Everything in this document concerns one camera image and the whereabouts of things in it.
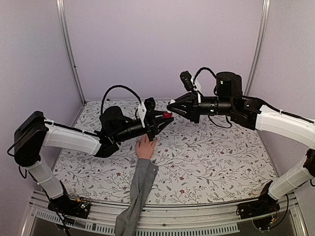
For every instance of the aluminium frame post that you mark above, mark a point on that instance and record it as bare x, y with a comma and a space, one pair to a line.
259, 44
68, 48

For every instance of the right aluminium frame post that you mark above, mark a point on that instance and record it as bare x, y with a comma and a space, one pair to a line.
259, 44

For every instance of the red nail polish bottle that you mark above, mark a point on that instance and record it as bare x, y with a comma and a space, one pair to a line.
167, 114

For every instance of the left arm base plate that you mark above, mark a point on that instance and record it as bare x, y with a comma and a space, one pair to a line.
66, 206

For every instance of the floral patterned table cloth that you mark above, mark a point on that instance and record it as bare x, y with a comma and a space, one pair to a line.
208, 162

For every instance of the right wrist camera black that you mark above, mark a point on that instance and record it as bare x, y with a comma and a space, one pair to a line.
190, 83

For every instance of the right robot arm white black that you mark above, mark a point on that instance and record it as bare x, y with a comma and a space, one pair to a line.
255, 114

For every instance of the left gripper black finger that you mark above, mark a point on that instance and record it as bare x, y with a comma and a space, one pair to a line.
160, 124
158, 114

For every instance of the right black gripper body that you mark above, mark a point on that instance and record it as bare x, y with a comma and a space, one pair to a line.
195, 114

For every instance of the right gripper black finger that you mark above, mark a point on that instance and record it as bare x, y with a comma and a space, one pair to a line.
183, 98
180, 111

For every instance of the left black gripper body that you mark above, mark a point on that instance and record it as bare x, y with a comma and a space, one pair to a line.
149, 126

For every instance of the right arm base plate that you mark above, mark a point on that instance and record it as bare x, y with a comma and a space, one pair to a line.
263, 212

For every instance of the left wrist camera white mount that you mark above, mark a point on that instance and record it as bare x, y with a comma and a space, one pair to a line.
144, 108

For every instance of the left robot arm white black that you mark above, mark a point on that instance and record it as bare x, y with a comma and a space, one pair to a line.
37, 132

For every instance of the left aluminium frame post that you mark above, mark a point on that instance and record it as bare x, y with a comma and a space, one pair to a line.
68, 48

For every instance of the person's hand on table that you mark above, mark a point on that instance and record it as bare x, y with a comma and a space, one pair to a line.
145, 148

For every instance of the front aluminium rail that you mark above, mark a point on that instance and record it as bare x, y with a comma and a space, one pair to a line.
174, 220

